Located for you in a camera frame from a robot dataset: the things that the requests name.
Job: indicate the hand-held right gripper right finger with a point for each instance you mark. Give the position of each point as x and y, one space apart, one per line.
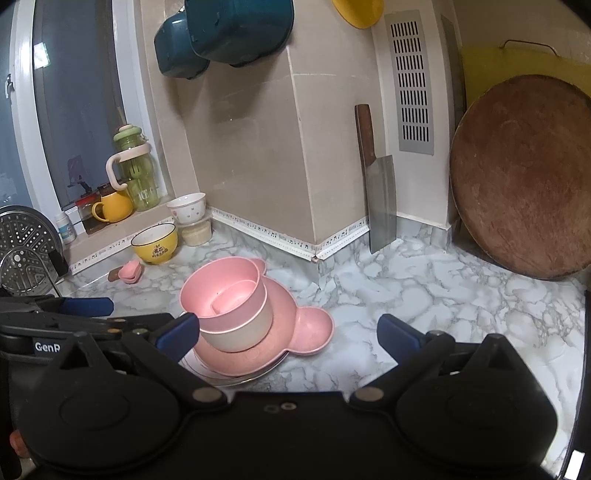
399 337

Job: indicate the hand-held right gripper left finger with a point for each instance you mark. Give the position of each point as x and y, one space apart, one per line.
178 337

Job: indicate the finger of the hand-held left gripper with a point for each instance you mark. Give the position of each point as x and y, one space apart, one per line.
129 323
87 307

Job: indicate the pink bowl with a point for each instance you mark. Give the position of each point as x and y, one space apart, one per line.
203 290

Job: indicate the cream bowl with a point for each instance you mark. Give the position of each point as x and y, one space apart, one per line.
240 339

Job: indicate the white floral plate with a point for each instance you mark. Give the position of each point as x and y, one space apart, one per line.
231 382

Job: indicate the pink bear-shaped plate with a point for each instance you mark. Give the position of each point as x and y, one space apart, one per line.
300 327

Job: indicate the person's left hand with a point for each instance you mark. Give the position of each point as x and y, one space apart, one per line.
18 445

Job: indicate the perforated metal steamer plate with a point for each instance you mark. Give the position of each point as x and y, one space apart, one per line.
23 274
27 230

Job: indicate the yellow bowl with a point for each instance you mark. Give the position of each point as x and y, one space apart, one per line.
157 251

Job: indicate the white pill bottle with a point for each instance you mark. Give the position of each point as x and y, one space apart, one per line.
67 230

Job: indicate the brown glass jar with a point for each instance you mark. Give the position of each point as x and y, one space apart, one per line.
87 217

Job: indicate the yellow mug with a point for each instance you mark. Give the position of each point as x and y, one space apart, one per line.
117 207

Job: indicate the clear plastic container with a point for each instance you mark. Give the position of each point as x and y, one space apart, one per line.
196 234

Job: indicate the white dotted bowl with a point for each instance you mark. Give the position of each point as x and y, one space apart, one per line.
187 212

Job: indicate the green water bottle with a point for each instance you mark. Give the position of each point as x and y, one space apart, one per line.
143 184

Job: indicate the white patterned trim strip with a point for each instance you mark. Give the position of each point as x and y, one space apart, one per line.
263 230

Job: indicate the grey vent grille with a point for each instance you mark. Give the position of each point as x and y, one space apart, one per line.
415 146

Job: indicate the round wooden cutting board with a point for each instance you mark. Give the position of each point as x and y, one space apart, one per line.
521 184

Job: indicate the teal plastic basin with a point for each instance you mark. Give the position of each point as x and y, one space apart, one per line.
175 46
240 27

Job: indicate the yellow plastic cutting board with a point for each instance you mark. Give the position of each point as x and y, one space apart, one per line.
489 69

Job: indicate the yellow plastic basin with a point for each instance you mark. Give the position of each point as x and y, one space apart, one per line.
358 14

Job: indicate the white window frame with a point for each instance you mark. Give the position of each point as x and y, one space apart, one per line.
25 138

